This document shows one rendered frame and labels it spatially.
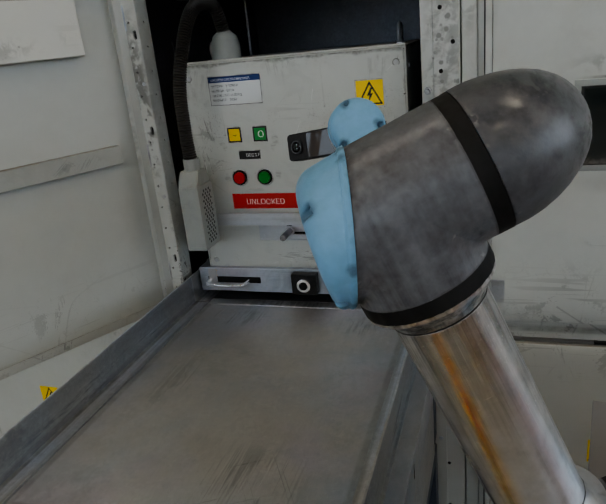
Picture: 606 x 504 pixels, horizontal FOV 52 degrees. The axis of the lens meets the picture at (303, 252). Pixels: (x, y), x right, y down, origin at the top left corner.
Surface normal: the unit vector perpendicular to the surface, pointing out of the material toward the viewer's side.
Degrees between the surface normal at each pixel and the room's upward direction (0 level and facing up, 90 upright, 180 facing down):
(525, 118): 54
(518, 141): 68
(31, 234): 90
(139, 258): 90
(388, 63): 90
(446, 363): 100
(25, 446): 90
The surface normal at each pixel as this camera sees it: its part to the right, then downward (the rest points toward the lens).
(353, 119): -0.07, 0.09
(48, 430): 0.95, 0.01
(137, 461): -0.10, -0.94
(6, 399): -0.29, 0.35
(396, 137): -0.44, -0.59
